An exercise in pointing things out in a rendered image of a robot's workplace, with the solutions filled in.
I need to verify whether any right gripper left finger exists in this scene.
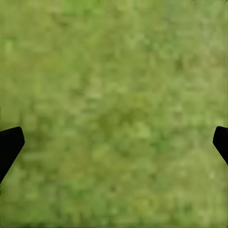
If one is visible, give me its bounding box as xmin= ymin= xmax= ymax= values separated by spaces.
xmin=0 ymin=126 xmax=25 ymax=183

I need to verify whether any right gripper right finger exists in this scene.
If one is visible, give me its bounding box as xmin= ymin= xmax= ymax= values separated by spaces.
xmin=213 ymin=126 xmax=228 ymax=165

